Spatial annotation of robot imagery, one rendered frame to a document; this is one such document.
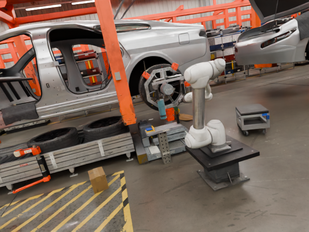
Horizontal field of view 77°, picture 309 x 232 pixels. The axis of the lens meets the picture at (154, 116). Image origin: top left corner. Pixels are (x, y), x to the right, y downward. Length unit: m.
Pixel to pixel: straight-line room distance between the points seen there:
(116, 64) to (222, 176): 1.66
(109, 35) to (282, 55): 3.17
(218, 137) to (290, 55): 2.87
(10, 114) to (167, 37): 2.42
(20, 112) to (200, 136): 2.44
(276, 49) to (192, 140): 3.06
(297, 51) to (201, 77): 3.10
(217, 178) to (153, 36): 2.09
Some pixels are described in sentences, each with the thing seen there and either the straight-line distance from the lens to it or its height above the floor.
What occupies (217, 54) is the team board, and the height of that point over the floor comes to 1.10.
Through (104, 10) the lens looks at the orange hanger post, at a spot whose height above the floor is 1.86.
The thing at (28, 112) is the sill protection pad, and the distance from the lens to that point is 3.17.
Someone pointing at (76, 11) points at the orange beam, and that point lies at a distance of 5.39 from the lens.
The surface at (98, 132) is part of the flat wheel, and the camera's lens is 2.72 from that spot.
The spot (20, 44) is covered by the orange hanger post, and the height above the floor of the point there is 2.17.
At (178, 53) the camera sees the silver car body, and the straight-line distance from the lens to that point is 3.09.
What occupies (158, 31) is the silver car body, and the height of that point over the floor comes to 1.62.
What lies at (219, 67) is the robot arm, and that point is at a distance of 1.56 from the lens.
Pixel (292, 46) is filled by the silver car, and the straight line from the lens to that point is 4.40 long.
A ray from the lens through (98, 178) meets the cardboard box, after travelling 2.23.
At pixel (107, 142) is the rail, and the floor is 0.33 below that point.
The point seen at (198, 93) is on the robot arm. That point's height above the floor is 0.91.
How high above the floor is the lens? 1.19
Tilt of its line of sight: 15 degrees down
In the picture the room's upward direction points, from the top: 11 degrees counter-clockwise
